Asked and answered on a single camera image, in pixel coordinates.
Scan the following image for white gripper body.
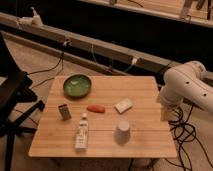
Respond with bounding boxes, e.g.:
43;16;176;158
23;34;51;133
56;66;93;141
161;105;176;121

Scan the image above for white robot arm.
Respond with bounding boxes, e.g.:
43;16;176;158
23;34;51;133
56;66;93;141
157;61;213;121

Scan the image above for white eraser block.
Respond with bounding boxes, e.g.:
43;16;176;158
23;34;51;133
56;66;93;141
115;98;133;114

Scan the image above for green ceramic bowl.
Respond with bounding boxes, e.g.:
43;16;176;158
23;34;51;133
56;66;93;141
63;74;92;98

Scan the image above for wooden table top board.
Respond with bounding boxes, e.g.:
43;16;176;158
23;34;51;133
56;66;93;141
29;76;177;158

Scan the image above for orange carrot toy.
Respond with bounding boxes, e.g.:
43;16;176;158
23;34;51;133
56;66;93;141
87;105;105;113

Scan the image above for white tube bottle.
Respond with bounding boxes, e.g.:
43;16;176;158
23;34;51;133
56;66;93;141
75;113;89;150

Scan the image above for small dark box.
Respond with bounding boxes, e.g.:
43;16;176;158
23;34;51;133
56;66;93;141
58;104;71;120

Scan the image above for black office chair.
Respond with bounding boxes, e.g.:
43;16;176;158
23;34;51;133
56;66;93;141
0;32;45;171

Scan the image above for white power adapter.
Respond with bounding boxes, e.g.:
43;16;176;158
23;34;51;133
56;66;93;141
17;7;43;27

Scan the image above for black floor cables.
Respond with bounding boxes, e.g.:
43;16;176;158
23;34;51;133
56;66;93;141
165;106;213;171

